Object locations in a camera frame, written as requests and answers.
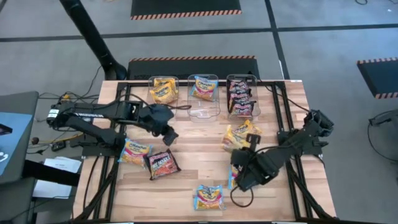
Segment clear plastic bin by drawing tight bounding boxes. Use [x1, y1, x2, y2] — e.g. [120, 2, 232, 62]
[186, 73, 221, 123]
[226, 73, 262, 123]
[147, 75, 180, 123]

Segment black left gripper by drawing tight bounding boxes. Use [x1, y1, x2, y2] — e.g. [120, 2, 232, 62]
[138, 104, 180, 146]

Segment black right camera cable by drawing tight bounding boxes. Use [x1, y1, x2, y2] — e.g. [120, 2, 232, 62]
[229, 185, 254, 208]

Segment black cable bundle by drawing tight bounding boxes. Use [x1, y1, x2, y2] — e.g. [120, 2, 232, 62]
[76, 155, 121, 221]
[284, 155, 336, 220]

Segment blue Maruchan beef ramen pack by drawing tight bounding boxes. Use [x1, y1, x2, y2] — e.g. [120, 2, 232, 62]
[228, 164, 242, 190]
[193, 184, 225, 212]
[189, 76, 219, 102]

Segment yellow noodle packet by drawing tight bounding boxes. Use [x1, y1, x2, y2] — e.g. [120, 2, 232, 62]
[117, 138, 153, 167]

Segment grey desk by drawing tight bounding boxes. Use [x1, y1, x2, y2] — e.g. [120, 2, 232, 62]
[0, 91, 40, 187]

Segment black floor device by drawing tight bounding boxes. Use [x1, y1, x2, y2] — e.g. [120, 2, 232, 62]
[368, 109, 398, 127]

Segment blue board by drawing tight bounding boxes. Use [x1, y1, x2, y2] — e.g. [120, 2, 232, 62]
[0, 111, 34, 177]

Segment black hazard-striped floor mat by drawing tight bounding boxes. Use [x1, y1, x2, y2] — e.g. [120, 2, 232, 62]
[127, 55, 261, 81]
[130, 0, 243, 21]
[356, 57, 398, 100]

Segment black fire noodle pack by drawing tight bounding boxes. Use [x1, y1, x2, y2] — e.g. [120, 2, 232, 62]
[228, 90, 254, 103]
[228, 79, 251, 93]
[143, 148, 182, 180]
[229, 100, 257, 118]

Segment black beam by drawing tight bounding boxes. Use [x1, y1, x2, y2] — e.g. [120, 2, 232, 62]
[22, 159, 81, 187]

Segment white paper sheets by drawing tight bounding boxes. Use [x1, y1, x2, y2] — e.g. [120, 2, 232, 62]
[32, 156, 82, 200]

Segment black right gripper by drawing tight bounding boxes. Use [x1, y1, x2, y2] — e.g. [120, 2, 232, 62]
[231, 134, 268, 191]

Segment black camera stand pole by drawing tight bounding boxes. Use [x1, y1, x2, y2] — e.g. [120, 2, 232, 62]
[58, 0, 128, 81]

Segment black aluminium table frame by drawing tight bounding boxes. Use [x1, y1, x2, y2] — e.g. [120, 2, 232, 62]
[74, 81, 338, 222]

